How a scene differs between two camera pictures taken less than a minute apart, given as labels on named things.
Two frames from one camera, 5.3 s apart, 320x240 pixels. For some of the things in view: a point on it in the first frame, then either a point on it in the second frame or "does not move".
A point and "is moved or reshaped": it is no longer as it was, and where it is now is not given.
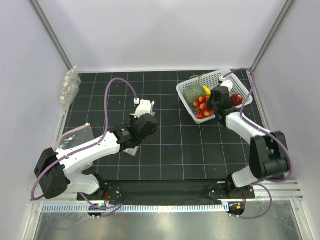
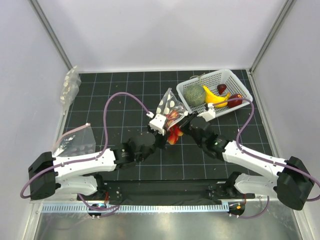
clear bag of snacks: (71, 84) does not move
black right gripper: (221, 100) → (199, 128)
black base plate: (170, 191) does not move
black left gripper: (133, 119) → (163, 137)
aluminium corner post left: (38, 11) does not move
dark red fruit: (236, 99) does not move
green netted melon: (193, 92) does not move
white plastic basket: (211, 80) does not move
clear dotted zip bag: (132, 151) is moved or reshaped
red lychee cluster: (203, 111) → (175, 131)
